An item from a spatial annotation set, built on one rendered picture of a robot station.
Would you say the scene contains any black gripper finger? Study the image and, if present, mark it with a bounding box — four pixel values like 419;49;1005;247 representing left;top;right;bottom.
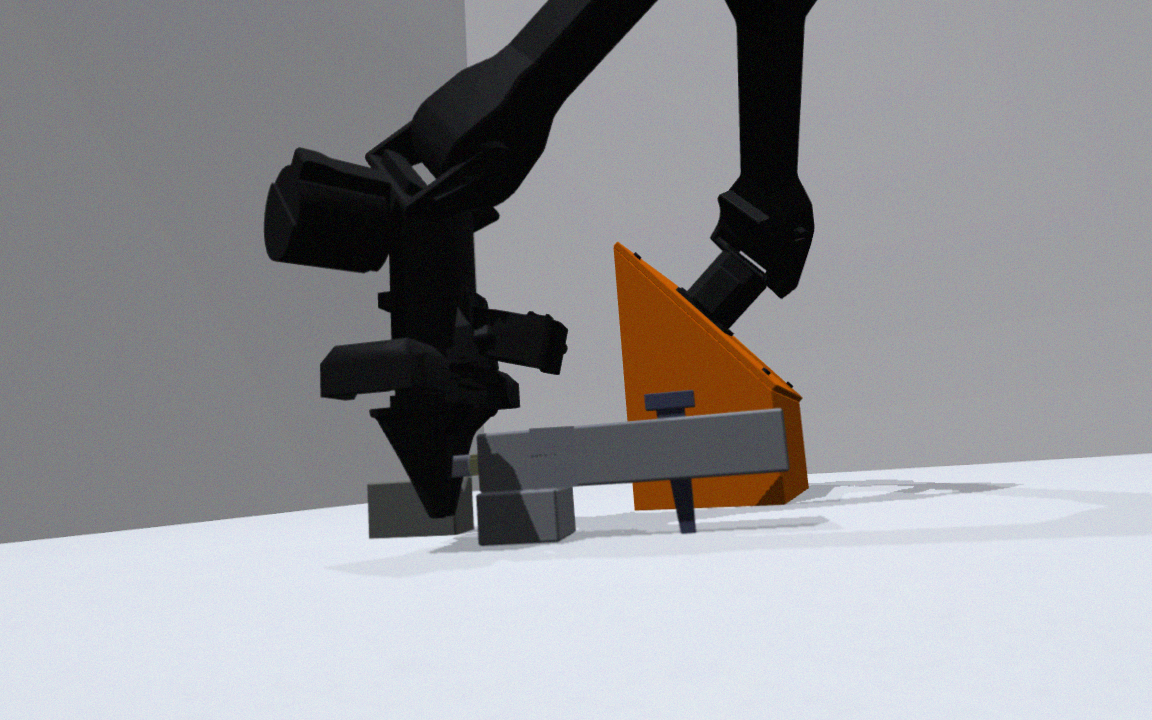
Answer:
447;407;498;516
369;402;473;518

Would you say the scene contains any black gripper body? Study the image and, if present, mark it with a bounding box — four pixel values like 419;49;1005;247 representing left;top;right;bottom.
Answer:
320;270;520;410

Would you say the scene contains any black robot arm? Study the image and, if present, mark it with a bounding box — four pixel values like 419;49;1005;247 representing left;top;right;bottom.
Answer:
264;0;817;376

